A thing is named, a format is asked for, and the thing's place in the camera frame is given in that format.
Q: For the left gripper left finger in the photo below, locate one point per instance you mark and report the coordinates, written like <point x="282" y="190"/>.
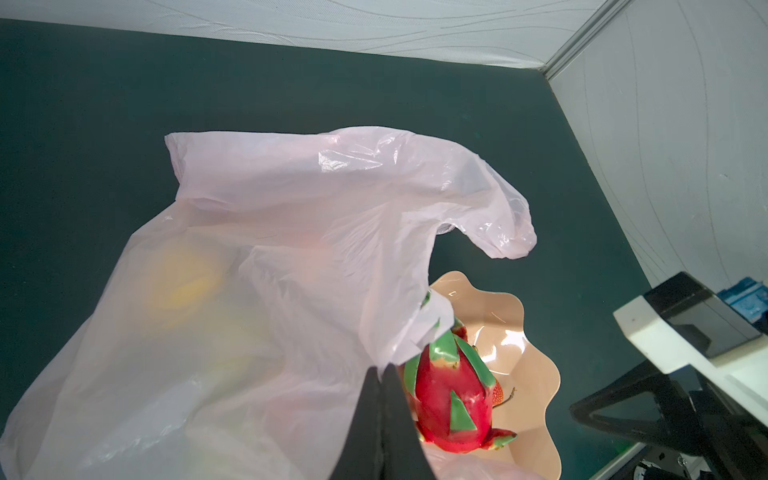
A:
<point x="361" y="457"/>

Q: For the pink green dragon fruit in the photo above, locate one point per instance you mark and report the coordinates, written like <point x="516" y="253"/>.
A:
<point x="449" y="391"/>

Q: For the green table mat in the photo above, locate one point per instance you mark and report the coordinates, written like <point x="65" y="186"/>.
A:
<point x="84" y="114"/>

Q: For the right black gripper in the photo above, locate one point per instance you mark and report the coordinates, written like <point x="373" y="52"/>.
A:
<point x="683" y="412"/>

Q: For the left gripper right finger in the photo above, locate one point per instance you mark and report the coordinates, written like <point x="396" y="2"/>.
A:
<point x="404" y="458"/>

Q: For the peach wavy fruit plate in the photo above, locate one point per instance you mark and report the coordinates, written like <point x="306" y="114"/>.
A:
<point x="495" y="326"/>

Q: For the small red strawberry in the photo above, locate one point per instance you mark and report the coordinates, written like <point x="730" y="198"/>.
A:
<point x="499" y="396"/>

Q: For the pink plastic bag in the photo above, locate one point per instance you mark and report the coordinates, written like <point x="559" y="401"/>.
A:
<point x="332" y="235"/>

